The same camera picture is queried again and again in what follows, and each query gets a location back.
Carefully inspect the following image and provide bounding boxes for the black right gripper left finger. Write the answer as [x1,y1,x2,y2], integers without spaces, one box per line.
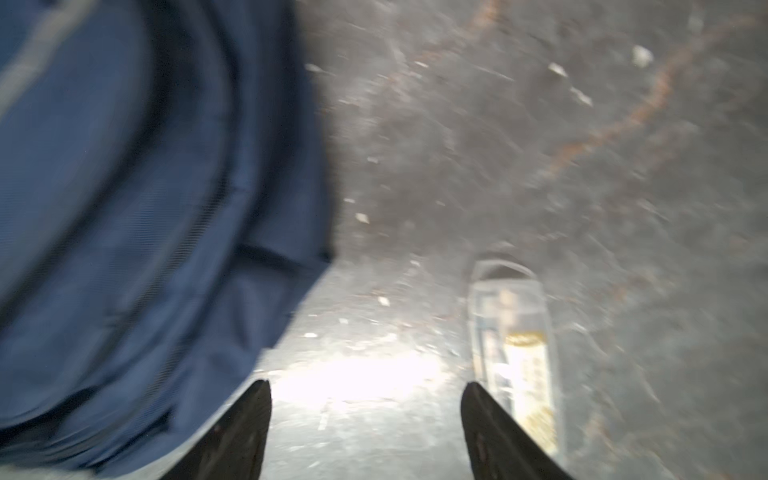
[162,380,272,480]

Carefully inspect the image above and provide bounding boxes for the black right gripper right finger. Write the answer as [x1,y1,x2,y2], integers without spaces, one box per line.
[460,382,571,480]

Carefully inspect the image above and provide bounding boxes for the clear plastic ruler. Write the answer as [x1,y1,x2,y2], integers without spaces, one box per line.
[467,254,565,462]

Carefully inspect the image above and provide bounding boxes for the navy blue student backpack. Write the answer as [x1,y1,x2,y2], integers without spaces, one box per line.
[1,1,331,477]

